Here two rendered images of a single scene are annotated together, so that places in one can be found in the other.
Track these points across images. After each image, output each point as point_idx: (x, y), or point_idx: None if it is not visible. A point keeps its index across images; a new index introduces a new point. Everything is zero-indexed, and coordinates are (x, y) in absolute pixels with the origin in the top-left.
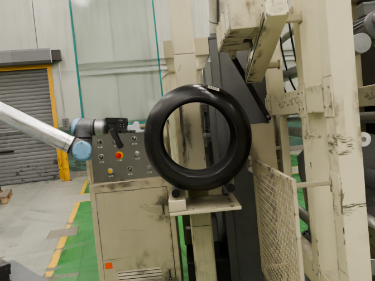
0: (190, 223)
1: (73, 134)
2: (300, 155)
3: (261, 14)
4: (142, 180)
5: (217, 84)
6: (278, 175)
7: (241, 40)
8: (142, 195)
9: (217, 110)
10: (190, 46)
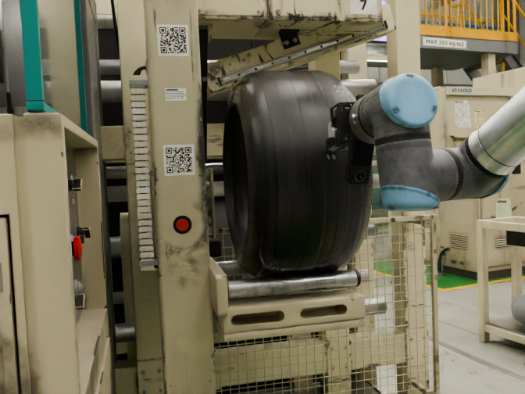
0: (213, 388)
1: (429, 123)
2: None
3: (383, 21)
4: (101, 331)
5: (91, 73)
6: (382, 220)
7: (291, 28)
8: (106, 385)
9: (94, 133)
10: None
